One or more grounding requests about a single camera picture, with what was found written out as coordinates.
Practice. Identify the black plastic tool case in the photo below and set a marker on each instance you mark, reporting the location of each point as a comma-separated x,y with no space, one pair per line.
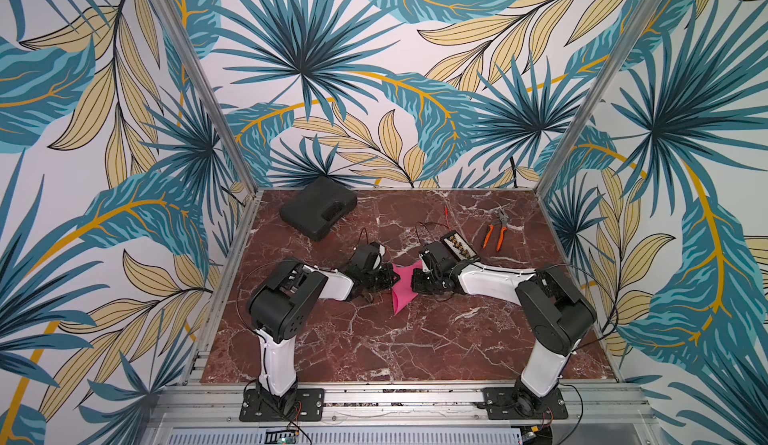
317,207

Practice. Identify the green circuit board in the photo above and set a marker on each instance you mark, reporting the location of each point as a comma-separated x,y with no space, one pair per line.
281,437

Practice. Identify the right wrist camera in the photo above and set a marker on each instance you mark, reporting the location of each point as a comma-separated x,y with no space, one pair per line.
426,262

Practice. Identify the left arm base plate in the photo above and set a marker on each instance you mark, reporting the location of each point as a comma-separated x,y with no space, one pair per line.
298,405

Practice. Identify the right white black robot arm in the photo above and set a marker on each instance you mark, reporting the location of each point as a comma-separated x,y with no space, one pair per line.
558,314

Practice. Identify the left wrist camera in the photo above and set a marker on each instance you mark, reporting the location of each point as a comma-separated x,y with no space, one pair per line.
375,256

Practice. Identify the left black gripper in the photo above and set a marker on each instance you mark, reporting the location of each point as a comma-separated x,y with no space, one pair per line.
390,278

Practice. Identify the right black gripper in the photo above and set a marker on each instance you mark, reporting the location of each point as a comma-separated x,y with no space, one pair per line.
424,278

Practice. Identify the left aluminium frame post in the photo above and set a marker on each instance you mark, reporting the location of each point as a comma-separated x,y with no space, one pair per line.
188,57

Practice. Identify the right aluminium frame post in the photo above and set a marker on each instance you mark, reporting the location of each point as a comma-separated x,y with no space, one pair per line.
625,43

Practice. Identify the pink square paper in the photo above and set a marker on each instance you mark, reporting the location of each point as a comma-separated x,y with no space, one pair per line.
402,292

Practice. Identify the aluminium front rail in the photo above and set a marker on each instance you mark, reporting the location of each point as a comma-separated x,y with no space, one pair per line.
414,403

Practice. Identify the orange handled pliers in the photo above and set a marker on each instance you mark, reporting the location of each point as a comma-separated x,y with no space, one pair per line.
498,229

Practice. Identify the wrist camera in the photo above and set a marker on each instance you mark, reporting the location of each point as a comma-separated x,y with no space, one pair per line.
426,262
375,256

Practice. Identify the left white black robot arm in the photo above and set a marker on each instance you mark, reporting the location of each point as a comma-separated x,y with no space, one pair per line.
283,303

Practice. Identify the aluminium frame post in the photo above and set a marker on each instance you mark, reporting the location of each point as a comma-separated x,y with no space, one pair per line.
625,43
188,57

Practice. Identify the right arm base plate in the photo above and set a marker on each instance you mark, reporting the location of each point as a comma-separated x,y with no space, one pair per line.
514,403

